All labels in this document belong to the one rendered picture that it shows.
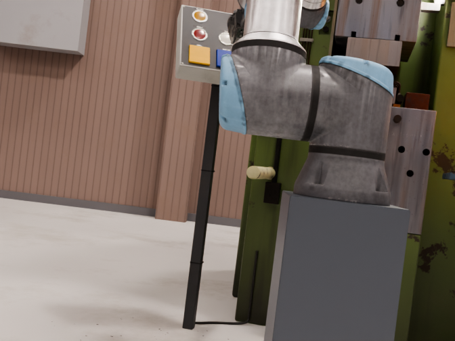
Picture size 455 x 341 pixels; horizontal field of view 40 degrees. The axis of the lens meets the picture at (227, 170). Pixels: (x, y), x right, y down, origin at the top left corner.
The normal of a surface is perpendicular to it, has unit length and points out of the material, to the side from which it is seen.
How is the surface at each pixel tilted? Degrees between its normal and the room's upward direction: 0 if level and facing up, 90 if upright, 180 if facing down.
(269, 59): 81
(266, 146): 90
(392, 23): 90
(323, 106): 97
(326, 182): 70
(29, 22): 90
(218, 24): 60
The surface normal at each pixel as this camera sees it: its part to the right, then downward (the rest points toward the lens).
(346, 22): -0.20, -0.01
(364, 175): 0.28, -0.29
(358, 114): 0.02, 0.02
